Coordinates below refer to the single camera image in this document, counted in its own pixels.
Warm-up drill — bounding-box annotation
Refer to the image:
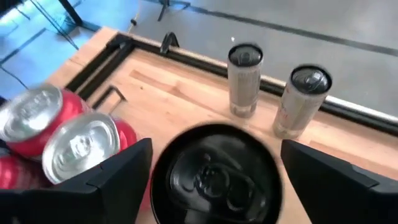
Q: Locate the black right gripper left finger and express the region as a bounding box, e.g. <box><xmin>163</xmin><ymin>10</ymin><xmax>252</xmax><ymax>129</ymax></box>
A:
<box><xmin>0</xmin><ymin>138</ymin><xmax>154</xmax><ymax>224</ymax></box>

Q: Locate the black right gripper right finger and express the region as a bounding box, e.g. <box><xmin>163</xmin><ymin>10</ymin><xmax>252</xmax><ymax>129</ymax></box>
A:
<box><xmin>280</xmin><ymin>139</ymin><xmax>398</xmax><ymax>224</ymax></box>

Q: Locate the red Fanta soda can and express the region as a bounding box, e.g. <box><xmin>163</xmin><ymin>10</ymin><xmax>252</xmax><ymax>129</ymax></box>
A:
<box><xmin>41</xmin><ymin>111</ymin><xmax>139</xmax><ymax>185</ymax></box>
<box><xmin>0</xmin><ymin>154</ymin><xmax>52</xmax><ymax>191</ymax></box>
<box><xmin>0</xmin><ymin>83</ymin><xmax>93</xmax><ymax>160</ymax></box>

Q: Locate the white Celsius drink can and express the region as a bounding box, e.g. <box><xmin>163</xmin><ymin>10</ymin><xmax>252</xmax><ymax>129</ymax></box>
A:
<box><xmin>150</xmin><ymin>123</ymin><xmax>284</xmax><ymax>224</ymax></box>
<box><xmin>226</xmin><ymin>42</ymin><xmax>264</xmax><ymax>119</ymax></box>
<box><xmin>272</xmin><ymin>63</ymin><xmax>333</xmax><ymax>140</ymax></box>

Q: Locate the wooden shelf with black legs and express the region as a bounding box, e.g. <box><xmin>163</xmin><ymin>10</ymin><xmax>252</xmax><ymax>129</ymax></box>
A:
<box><xmin>91</xmin><ymin>85</ymin><xmax>299</xmax><ymax>224</ymax></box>

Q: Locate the black floor tape strip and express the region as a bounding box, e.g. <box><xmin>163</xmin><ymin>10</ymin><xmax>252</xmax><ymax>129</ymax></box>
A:
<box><xmin>186</xmin><ymin>4</ymin><xmax>398</xmax><ymax>57</ymax></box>

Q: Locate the black tripod stand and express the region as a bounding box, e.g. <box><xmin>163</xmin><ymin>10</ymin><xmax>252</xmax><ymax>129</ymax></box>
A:
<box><xmin>156</xmin><ymin>0</ymin><xmax>191</xmax><ymax>22</ymax></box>

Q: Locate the black frame bracket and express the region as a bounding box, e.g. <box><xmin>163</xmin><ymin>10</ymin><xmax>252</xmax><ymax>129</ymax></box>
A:
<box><xmin>159</xmin><ymin>31</ymin><xmax>181</xmax><ymax>56</ymax></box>

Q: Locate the black aluminium table frame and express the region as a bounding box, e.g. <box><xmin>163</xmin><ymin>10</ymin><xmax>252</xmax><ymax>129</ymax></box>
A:
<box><xmin>64</xmin><ymin>29</ymin><xmax>398</xmax><ymax>138</ymax></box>

